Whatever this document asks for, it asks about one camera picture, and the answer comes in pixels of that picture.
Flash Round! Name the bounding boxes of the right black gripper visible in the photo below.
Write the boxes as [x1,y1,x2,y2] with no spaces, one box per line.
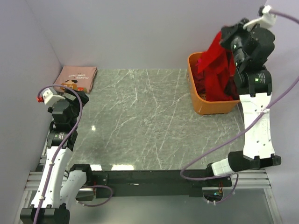
[218,17,256,69]

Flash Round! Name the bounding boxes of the bright red t-shirt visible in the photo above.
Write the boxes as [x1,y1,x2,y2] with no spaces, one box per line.
[197,31,237,102]

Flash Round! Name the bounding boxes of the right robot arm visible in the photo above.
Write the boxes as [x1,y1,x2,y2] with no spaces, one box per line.
[205,18,282,186]

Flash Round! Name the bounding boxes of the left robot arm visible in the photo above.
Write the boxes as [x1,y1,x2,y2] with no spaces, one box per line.
[20,88,93,224]

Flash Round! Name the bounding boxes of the folded pink graphic t-shirt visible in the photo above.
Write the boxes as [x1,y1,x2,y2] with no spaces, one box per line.
[54,66,97,93]

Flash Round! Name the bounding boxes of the dark red t-shirt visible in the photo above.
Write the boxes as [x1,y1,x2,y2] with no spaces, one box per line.
[193,73,239,102]

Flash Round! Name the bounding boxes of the orange plastic basket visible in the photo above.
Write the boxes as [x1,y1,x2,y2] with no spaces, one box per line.
[186,52,241,116]

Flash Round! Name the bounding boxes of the black base crossbar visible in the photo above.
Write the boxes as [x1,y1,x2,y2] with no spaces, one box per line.
[93,170,232,197]

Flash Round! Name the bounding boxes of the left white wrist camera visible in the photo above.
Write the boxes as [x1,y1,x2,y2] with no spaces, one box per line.
[37,88,65,107]

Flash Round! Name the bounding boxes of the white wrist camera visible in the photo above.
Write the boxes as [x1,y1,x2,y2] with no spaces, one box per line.
[243,5,276,31]
[37,88,65,107]

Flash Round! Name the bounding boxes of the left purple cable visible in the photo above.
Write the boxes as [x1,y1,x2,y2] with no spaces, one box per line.
[32,84,84,224]

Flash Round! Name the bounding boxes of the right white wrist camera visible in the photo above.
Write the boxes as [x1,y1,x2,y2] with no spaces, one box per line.
[243,5,276,31]

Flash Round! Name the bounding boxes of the aluminium rail frame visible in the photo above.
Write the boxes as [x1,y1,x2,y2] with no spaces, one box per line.
[13,140,283,224]

